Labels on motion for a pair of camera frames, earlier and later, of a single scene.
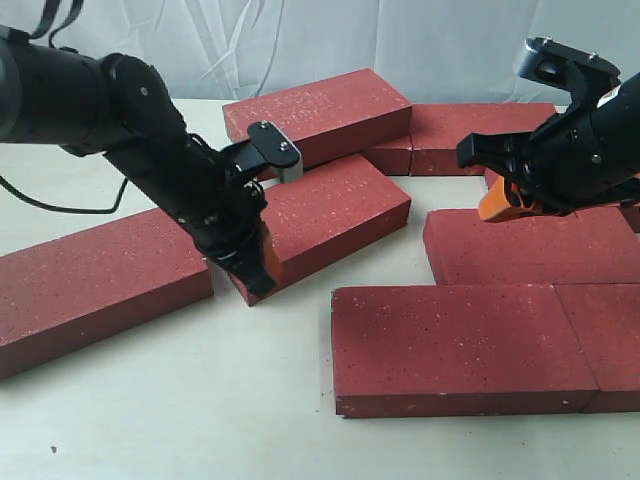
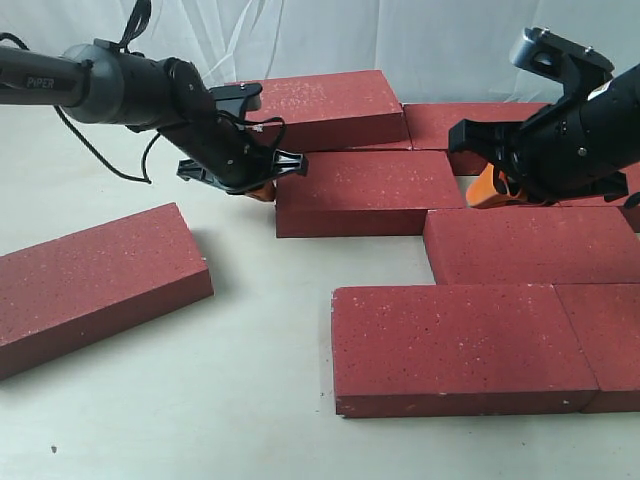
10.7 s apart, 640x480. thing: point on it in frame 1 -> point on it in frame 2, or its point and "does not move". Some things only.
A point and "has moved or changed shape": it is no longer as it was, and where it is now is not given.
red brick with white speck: x=319 y=122 has moved or changed shape
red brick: x=328 y=212 has moved or changed shape
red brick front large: x=457 y=350 does not move
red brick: x=606 y=320 does not move
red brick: x=585 y=247 does not move
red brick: x=62 y=293 does not move
